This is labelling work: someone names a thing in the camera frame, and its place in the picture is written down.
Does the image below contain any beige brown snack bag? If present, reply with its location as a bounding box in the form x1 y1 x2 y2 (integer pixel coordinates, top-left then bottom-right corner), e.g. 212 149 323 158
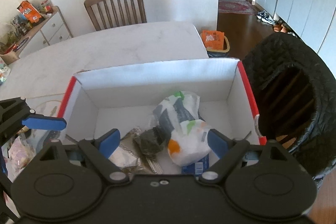
108 127 163 176

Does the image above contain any white green tissue pack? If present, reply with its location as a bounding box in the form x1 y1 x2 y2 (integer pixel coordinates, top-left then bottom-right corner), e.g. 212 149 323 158
153 91 211 167

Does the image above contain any blue white snack packet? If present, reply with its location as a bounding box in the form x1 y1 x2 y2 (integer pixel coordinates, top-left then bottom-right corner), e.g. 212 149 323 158
181 155 210 176

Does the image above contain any clear bag dark dried food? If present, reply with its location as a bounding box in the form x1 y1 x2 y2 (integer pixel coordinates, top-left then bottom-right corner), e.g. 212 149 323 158
134 126 171 157

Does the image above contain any pink white snack bag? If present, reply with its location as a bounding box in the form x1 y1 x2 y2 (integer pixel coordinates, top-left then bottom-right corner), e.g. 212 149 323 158
9 136 36 177

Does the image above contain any white patterned plastic bag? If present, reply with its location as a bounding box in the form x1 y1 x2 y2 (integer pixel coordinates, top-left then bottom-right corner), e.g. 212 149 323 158
0 58 11 85

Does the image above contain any red white cardboard box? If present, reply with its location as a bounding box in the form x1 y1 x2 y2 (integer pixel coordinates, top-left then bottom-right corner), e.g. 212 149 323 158
59 58 259 144

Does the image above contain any white wooden side cabinet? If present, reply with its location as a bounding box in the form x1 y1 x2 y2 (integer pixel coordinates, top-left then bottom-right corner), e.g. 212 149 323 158
1 6 72 65

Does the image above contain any black padded chair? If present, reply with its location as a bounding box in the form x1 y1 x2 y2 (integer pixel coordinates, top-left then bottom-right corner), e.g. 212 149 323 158
243 32 335 181

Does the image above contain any orange lined waste bin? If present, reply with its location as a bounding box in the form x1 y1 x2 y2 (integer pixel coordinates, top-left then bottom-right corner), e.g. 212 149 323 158
201 30 230 58

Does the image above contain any orange snack bag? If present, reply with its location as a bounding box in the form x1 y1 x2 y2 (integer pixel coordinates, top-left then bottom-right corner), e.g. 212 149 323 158
17 0 42 23

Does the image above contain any wooden dining chair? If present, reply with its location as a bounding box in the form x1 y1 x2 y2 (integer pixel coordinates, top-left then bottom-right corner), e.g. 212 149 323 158
84 0 147 31

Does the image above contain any white tall storage cabinet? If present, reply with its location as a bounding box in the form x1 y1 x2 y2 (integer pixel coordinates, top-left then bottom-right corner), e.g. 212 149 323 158
256 0 336 62

